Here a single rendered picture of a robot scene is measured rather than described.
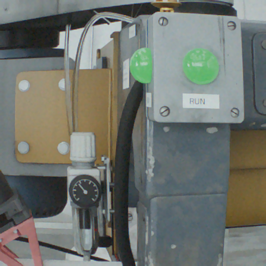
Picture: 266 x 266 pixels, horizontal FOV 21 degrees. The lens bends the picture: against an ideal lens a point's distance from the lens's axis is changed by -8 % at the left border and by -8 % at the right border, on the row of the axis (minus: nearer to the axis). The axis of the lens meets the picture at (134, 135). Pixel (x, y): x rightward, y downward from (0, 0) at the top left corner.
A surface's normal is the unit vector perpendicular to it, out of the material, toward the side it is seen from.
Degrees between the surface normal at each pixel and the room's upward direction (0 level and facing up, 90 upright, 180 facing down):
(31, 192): 91
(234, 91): 90
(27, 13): 90
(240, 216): 90
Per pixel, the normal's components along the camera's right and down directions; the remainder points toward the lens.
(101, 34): 0.11, 0.05
